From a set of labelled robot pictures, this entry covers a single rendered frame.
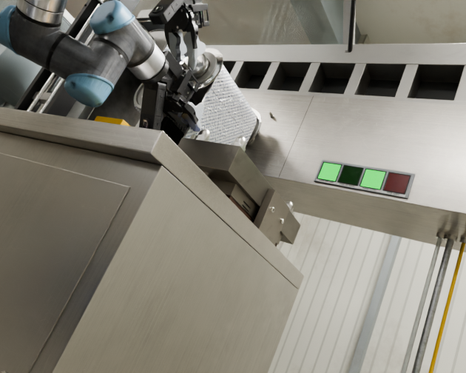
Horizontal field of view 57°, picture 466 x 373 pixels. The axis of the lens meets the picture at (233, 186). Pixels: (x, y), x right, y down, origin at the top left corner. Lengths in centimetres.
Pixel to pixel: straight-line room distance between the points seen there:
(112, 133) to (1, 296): 29
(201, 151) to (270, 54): 75
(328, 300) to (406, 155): 154
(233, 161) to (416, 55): 73
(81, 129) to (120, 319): 31
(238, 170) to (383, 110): 55
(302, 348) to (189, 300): 187
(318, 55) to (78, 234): 107
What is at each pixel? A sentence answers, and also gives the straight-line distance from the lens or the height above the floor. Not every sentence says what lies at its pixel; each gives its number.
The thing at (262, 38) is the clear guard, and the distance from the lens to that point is 169.
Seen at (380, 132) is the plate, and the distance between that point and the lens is 125.
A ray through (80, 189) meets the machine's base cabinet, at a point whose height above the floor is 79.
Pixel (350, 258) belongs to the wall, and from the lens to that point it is 265.
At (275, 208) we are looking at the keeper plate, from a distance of 101.
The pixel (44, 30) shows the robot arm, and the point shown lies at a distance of 86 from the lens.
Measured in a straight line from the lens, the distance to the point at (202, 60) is 114.
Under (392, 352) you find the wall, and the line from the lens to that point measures 246.
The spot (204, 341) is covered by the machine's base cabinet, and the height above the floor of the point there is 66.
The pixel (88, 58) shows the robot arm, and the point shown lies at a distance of 84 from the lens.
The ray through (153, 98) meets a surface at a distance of 96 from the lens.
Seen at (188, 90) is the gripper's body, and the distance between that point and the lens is 101.
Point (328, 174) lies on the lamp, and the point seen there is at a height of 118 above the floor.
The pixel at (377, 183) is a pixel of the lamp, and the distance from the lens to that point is 116.
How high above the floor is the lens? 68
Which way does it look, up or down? 18 degrees up
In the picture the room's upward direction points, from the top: 25 degrees clockwise
